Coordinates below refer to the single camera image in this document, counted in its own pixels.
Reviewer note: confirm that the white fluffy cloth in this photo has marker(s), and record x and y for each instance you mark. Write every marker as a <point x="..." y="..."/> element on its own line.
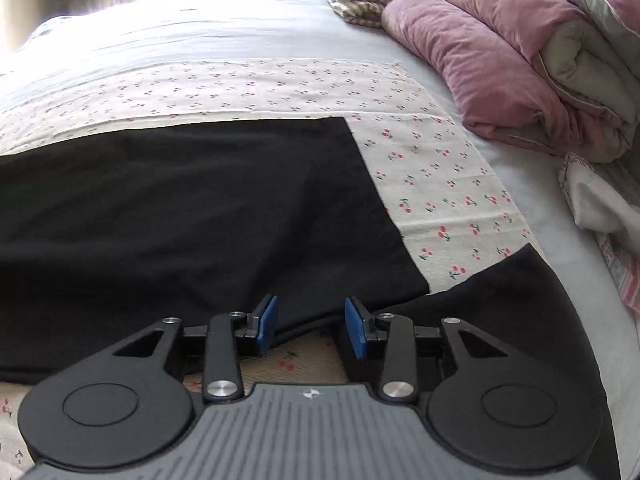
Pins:
<point x="595" y="195"/>

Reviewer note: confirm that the black pants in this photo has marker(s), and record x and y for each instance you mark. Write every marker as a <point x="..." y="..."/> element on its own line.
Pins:
<point x="175" y="210"/>

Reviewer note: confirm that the bed with light blue sheet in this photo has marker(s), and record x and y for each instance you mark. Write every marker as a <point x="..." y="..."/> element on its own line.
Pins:
<point x="225" y="30"/>

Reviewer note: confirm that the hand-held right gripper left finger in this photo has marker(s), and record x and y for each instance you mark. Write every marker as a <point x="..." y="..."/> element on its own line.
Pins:
<point x="267" y="327"/>

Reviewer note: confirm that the cherry print white sheet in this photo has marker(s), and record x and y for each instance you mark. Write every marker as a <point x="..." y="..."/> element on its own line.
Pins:
<point x="425" y="170"/>

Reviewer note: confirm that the striped folded cloth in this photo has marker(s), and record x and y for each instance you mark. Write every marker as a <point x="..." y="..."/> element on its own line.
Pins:
<point x="357" y="2"/>

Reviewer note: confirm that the pink striped cloth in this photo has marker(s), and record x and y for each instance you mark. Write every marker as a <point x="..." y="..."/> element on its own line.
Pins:
<point x="622" y="270"/>

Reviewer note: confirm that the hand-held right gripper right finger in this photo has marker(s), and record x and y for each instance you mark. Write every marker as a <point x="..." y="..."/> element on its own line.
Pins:
<point x="354" y="327"/>

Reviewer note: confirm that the large pink grey folded quilt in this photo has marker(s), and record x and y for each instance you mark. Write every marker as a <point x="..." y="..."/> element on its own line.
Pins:
<point x="475" y="45"/>

